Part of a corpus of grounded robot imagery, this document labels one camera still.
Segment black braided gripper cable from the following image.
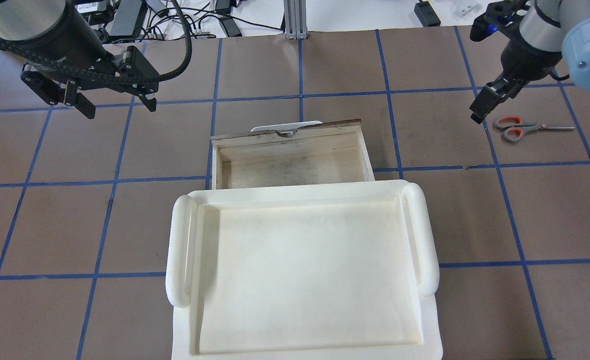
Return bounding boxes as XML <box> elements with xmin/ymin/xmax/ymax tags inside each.
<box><xmin>0</xmin><ymin>0</ymin><xmax>193</xmax><ymax>85</ymax></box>

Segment white drawer handle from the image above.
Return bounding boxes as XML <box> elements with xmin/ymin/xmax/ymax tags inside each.
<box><xmin>251</xmin><ymin>120</ymin><xmax>322</xmax><ymax>132</ymax></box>

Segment light wooden drawer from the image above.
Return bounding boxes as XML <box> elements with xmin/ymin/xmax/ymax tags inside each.
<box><xmin>211</xmin><ymin>119</ymin><xmax>375</xmax><ymax>190</ymax></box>

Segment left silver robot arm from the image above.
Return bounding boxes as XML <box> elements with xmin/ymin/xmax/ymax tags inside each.
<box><xmin>0</xmin><ymin>0</ymin><xmax>159</xmax><ymax>119</ymax></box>

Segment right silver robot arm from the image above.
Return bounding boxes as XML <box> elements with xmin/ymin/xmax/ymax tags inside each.
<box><xmin>469</xmin><ymin>0</ymin><xmax>590</xmax><ymax>123</ymax></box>

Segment white plastic tray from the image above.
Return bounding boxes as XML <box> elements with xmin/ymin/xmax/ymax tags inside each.
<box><xmin>165</xmin><ymin>180</ymin><xmax>443</xmax><ymax>360</ymax></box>

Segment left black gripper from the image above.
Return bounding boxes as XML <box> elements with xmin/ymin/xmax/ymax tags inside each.
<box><xmin>21</xmin><ymin>44</ymin><xmax>161</xmax><ymax>120</ymax></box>

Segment aluminium frame post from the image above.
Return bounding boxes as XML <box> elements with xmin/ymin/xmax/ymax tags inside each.
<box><xmin>283</xmin><ymin>0</ymin><xmax>309</xmax><ymax>40</ymax></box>

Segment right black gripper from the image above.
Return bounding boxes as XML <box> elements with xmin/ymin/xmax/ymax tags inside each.
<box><xmin>469</xmin><ymin>0</ymin><xmax>563</xmax><ymax>125</ymax></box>

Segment black power adapter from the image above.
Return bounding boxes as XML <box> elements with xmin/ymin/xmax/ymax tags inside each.
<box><xmin>413</xmin><ymin>0</ymin><xmax>441</xmax><ymax>28</ymax></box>

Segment orange grey scissors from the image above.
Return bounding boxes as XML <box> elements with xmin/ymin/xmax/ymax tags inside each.
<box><xmin>493</xmin><ymin>116</ymin><xmax>575</xmax><ymax>144</ymax></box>

